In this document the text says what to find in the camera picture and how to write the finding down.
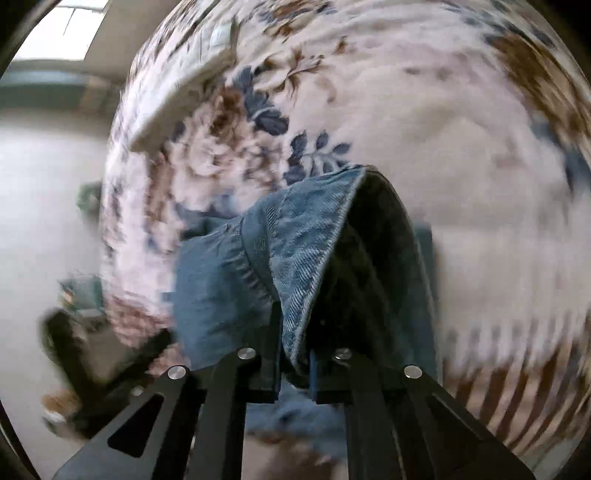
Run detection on narrow teal striped curtain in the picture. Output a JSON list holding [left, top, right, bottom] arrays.
[[0, 60, 122, 117]]

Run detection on white folded pants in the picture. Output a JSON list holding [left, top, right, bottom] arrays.
[[129, 21, 238, 153]]

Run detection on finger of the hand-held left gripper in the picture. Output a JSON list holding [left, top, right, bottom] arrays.
[[106, 328, 178, 402]]

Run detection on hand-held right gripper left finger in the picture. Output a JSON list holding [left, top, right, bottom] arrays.
[[53, 300, 283, 480]]

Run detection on white framed window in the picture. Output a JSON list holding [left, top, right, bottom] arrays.
[[18, 0, 109, 63]]

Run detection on green plastic bag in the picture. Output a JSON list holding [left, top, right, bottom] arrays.
[[76, 182, 103, 219]]

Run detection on teal storage cart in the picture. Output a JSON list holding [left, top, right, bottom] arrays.
[[58, 274, 105, 320]]

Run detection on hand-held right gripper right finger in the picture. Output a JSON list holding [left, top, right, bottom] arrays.
[[308, 348, 536, 480]]

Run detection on floral quilted bed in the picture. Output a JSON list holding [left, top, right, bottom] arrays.
[[99, 0, 591, 467]]

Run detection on blue denim pants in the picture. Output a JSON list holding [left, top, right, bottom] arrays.
[[173, 166, 439, 455]]

